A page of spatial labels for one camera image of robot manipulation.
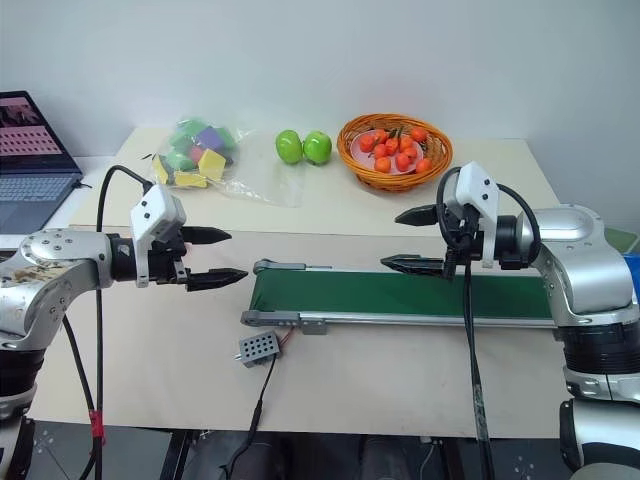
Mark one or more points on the small orange fruits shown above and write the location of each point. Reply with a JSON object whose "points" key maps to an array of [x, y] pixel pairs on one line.
{"points": [[357, 150]]}

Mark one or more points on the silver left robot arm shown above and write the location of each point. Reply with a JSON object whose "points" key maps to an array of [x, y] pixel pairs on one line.
{"points": [[55, 270]]}

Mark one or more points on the red foam block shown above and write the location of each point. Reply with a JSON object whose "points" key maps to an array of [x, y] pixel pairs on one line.
{"points": [[195, 152]]}

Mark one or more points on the green conveyor belt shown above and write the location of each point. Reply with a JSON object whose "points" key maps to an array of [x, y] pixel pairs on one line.
{"points": [[400, 295]]}

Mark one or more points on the green patterned object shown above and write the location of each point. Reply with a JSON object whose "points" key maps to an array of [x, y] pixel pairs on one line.
{"points": [[625, 240]]}

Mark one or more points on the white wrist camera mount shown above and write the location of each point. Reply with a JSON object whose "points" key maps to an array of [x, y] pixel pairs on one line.
{"points": [[475, 187], [152, 210]]}

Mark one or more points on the purple foam block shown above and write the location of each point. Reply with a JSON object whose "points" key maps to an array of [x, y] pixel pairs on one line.
{"points": [[207, 138]]}

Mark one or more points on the green toy apple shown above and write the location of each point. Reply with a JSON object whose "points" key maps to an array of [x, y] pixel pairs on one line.
{"points": [[318, 147], [289, 147]]}

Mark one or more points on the small toy orange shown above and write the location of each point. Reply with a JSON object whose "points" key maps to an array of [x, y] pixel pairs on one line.
{"points": [[424, 166], [406, 142], [379, 135], [383, 164], [368, 144], [380, 150], [419, 134], [392, 145], [402, 161]]}

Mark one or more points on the black table frame leg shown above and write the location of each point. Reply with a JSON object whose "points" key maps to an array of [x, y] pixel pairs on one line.
{"points": [[175, 455]]}

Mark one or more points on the flat yellow foam block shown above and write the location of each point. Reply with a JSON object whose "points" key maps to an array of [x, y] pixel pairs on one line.
{"points": [[190, 180]]}

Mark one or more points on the small yellow foam block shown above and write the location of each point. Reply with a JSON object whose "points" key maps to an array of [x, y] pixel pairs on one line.
{"points": [[161, 169]]}

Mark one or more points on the orange wicker basket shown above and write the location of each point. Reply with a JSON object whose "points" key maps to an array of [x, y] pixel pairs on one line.
{"points": [[360, 172]]}

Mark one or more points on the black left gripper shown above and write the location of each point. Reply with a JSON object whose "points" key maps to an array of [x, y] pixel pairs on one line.
{"points": [[165, 260]]}

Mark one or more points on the grey perforated controller box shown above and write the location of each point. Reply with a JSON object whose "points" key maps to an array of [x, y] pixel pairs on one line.
{"points": [[257, 348]]}

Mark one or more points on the clear plastic bag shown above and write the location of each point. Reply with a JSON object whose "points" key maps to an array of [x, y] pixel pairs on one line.
{"points": [[260, 180]]}

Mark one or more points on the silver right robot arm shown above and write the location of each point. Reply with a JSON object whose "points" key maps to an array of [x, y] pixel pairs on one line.
{"points": [[585, 250]]}

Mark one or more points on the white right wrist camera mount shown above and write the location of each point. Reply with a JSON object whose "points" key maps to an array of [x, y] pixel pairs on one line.
{"points": [[475, 187]]}

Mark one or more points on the dark laptop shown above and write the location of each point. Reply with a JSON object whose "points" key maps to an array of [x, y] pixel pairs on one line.
{"points": [[30, 160]]}

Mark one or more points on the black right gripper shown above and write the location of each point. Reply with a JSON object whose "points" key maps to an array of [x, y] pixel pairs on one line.
{"points": [[462, 230]]}

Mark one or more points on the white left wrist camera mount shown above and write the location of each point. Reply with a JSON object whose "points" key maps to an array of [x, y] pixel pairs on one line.
{"points": [[152, 210]]}

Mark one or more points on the green foam block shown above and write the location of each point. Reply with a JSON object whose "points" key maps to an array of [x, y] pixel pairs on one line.
{"points": [[226, 140], [180, 160], [182, 140]]}

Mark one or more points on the blue object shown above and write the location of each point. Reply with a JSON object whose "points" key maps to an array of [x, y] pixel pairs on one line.
{"points": [[632, 275]]}

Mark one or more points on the large yellow foam block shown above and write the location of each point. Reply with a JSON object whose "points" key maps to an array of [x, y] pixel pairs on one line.
{"points": [[211, 164]]}

